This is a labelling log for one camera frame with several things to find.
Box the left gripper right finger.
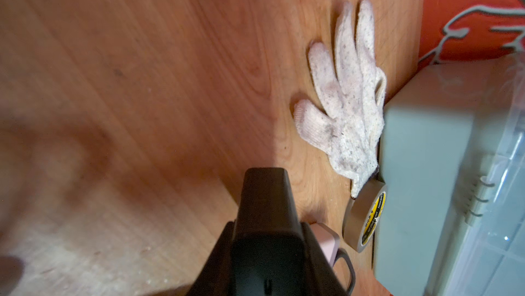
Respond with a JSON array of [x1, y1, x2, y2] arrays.
[[301, 222, 356, 295]]

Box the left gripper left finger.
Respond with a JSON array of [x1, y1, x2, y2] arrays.
[[187, 222, 235, 296]]

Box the pink round power socket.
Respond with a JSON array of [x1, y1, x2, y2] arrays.
[[310, 223, 340, 267]]

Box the black plug adapter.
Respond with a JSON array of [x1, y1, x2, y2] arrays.
[[231, 167, 304, 295]]

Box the tape roll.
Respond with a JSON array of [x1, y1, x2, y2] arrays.
[[342, 179, 387, 253]]

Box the grey plastic storage box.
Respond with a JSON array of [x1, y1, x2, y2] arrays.
[[374, 53, 524, 295]]

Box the white work glove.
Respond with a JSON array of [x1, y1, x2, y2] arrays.
[[293, 0, 387, 198]]

